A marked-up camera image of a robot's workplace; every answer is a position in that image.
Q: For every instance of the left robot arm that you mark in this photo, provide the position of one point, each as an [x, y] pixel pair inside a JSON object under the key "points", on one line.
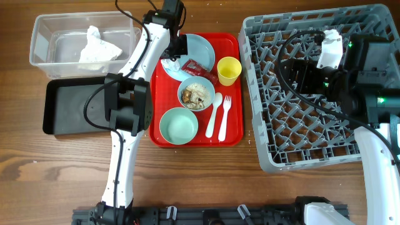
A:
{"points": [[128, 106]]}

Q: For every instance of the light blue plate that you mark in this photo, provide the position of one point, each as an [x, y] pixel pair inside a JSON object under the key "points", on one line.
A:
{"points": [[198, 49]]}

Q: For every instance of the light blue food bowl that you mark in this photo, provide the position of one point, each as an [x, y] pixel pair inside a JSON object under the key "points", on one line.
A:
{"points": [[196, 79]]}

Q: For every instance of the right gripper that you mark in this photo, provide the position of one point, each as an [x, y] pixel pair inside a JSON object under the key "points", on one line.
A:
{"points": [[307, 69]]}

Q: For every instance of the grey dishwasher rack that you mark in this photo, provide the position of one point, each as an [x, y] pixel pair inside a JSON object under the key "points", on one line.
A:
{"points": [[291, 134]]}

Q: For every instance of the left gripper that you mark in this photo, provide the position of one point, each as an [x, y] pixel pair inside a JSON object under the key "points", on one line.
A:
{"points": [[183, 49]]}

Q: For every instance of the yellow plastic cup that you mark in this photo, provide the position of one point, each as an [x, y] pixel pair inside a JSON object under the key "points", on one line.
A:
{"points": [[228, 70]]}

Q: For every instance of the white plastic spoon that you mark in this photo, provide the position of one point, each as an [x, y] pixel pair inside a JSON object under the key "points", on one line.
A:
{"points": [[218, 99]]}

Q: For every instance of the white plastic fork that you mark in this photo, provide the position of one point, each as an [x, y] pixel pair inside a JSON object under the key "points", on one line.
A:
{"points": [[223, 128]]}

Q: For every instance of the red serving tray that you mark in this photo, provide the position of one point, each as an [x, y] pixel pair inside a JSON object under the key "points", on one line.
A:
{"points": [[165, 97]]}

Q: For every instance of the white napkin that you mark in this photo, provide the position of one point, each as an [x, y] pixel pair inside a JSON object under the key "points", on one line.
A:
{"points": [[97, 50]]}

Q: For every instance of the red sauce packet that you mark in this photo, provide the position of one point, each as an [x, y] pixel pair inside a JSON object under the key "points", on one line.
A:
{"points": [[193, 68]]}

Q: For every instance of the mint green bowl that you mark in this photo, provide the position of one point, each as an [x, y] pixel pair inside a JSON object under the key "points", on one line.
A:
{"points": [[178, 126]]}

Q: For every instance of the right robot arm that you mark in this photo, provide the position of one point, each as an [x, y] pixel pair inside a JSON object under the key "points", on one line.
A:
{"points": [[350, 85]]}

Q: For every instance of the black plastic tray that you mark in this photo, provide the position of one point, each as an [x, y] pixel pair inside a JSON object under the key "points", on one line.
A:
{"points": [[71, 106]]}

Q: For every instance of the clear plastic bin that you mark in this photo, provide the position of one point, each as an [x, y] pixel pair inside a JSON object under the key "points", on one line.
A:
{"points": [[82, 43]]}

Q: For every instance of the food scraps and rice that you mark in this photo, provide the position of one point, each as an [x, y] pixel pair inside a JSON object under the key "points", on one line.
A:
{"points": [[195, 97]]}

